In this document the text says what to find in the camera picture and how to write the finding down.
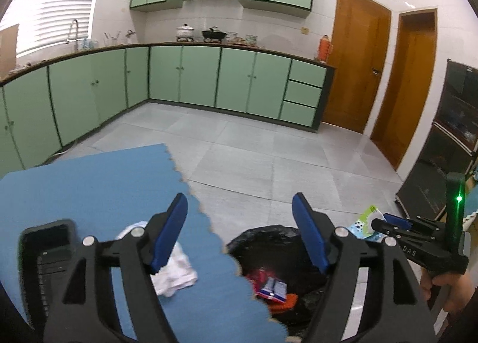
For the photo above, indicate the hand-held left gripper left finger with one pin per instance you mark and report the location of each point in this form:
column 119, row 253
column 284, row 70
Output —
column 170, row 234

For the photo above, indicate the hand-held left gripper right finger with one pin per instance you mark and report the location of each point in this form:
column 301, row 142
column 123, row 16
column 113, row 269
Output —
column 310, row 234

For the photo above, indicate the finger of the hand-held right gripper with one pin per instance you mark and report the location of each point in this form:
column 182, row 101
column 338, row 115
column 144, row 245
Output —
column 414, row 224
column 403, row 235

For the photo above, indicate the bin with black bag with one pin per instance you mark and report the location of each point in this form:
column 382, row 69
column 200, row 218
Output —
column 272, row 238

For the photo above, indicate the green white snack packet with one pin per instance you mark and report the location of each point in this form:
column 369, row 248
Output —
column 360, row 225

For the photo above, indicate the blue red snack wrapper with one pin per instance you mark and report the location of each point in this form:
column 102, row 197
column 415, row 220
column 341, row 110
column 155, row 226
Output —
column 274, row 289

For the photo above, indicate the orange wrapper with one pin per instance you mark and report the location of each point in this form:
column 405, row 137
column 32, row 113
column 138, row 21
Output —
column 287, row 302

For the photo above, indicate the person's right forearm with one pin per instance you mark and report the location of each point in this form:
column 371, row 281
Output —
column 463, row 324

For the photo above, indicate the person's right hand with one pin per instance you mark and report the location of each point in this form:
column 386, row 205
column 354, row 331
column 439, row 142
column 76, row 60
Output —
column 459, row 289

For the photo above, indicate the white crumpled tissue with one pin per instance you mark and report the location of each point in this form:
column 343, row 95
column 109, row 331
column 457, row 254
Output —
column 179, row 272

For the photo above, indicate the blue foam mat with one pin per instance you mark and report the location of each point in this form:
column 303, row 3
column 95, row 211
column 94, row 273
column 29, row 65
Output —
column 93, row 186

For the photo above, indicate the black glass cabinet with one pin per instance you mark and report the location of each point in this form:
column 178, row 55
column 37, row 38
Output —
column 444, row 134

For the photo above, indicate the black plastic tray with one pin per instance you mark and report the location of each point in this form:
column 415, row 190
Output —
column 48, row 249

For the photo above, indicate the wooden door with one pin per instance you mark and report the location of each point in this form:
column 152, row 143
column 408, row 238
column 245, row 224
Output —
column 354, row 59
column 407, row 96

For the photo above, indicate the green lower kitchen cabinets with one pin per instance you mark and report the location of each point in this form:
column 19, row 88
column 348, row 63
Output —
column 198, row 74

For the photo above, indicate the orange thermos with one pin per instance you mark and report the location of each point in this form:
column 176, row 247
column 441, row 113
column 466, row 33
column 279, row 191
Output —
column 324, row 48

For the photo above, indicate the white cooking pot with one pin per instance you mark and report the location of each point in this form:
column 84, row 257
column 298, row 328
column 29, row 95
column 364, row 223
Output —
column 185, row 32

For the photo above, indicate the patterned bowl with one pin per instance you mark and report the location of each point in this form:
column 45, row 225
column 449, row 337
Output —
column 251, row 39
column 231, row 36

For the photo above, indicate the utensil holder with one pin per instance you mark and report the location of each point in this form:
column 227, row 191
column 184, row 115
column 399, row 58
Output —
column 112, row 38

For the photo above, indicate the black wok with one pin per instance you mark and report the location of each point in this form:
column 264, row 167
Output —
column 214, row 34

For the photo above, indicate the metal faucet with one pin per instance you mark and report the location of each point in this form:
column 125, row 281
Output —
column 74, row 27

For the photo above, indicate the cardboard sheet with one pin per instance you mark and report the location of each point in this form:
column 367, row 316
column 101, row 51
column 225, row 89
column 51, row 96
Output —
column 8, row 51

